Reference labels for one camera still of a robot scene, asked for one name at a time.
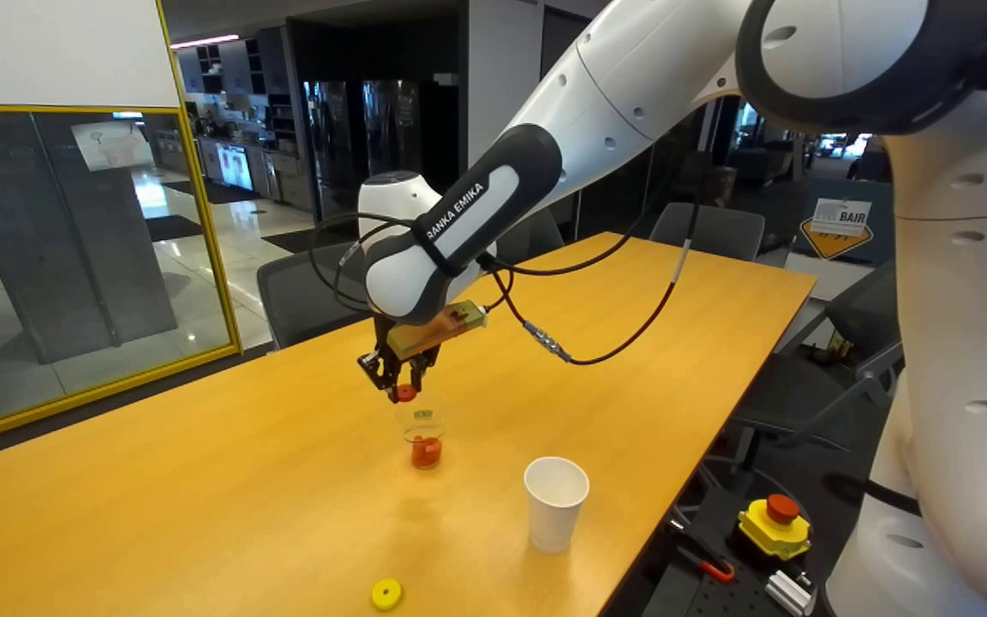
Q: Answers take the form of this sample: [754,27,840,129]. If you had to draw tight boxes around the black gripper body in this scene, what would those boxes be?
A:
[371,316,407,365]

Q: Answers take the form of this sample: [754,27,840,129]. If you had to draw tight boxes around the yellow round disc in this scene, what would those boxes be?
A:
[368,577,407,614]

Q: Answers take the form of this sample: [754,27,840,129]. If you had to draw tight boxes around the clear plastic cup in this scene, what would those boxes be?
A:
[406,403,454,471]

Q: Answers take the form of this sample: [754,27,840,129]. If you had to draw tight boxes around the grey office chair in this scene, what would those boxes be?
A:
[649,198,768,265]
[497,208,572,268]
[253,236,380,350]
[745,257,914,453]

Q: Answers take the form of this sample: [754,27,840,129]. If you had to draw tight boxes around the black display cabinets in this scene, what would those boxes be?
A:
[298,70,463,233]

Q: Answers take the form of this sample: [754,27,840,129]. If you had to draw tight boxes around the white paper cup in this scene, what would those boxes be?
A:
[520,453,594,559]

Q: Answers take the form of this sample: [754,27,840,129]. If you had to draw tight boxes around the yellow framed glass partition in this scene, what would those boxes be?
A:
[0,99,245,437]

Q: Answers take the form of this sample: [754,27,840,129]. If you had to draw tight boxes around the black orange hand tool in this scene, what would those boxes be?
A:
[666,513,739,590]

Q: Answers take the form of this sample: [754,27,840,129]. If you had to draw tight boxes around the yellow red emergency stop button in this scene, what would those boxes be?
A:
[737,489,816,564]

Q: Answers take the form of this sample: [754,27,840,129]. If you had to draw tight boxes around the silver metal block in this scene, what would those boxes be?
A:
[765,564,820,617]

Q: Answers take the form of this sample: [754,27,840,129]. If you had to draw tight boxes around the yellow and white sign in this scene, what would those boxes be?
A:
[800,196,876,265]

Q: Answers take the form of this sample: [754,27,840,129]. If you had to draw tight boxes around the tan wrist camera block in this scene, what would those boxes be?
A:
[387,298,489,358]

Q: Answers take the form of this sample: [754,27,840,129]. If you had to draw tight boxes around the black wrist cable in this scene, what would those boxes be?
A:
[304,198,700,370]

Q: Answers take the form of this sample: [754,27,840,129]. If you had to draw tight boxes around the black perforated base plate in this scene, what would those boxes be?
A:
[627,454,850,617]

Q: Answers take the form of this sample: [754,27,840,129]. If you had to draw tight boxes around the white wall panel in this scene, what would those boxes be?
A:
[0,0,186,112]

